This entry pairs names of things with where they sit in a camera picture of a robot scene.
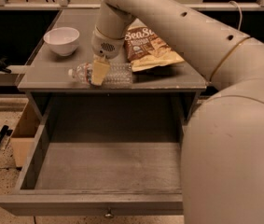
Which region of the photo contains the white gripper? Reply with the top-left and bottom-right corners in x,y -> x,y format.
91,28 -> 124,86

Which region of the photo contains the clear plastic water bottle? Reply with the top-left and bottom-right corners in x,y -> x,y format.
68,63 -> 132,86

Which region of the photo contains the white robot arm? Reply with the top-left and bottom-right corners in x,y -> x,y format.
98,0 -> 264,224

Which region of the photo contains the open grey top drawer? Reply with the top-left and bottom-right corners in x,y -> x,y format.
0,95 -> 183,216

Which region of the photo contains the metal drawer knob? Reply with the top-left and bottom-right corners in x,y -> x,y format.
104,208 -> 114,219

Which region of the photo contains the white ceramic bowl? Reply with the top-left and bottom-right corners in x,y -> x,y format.
43,27 -> 80,56

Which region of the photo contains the brown sea salt chip bag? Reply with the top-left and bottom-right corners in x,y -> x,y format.
124,26 -> 184,72

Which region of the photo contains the cardboard box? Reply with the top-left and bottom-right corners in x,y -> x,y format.
10,103 -> 40,168

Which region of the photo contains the white cable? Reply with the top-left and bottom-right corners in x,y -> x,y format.
228,0 -> 243,31

